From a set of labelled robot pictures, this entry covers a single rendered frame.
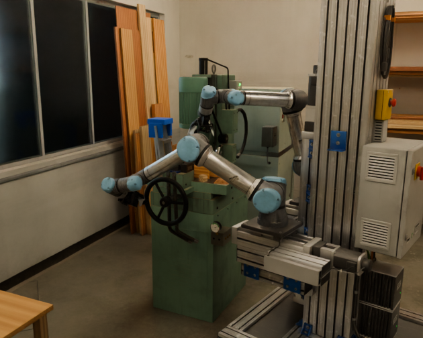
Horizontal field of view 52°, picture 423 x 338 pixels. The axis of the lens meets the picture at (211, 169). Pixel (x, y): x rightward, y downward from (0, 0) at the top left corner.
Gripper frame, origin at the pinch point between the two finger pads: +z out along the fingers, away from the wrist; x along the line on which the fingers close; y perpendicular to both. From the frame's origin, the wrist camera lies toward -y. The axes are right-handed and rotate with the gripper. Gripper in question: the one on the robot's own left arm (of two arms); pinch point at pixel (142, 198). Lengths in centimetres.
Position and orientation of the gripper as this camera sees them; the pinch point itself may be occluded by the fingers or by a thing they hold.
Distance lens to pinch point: 252.3
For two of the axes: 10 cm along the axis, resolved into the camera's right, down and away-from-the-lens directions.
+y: -2.2, 9.4, -2.5
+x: 9.0, 1.0, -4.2
